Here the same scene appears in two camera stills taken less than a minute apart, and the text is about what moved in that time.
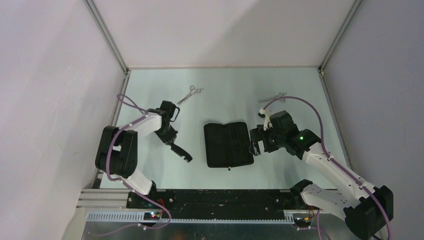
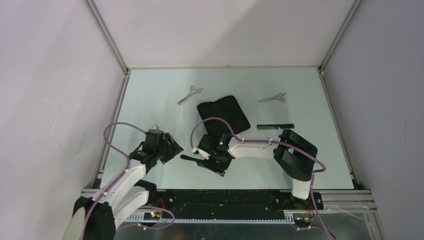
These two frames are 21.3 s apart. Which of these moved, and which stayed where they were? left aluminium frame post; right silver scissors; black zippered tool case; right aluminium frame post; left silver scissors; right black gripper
Moved: black zippered tool case; right black gripper
Stayed: left aluminium frame post; right silver scissors; left silver scissors; right aluminium frame post
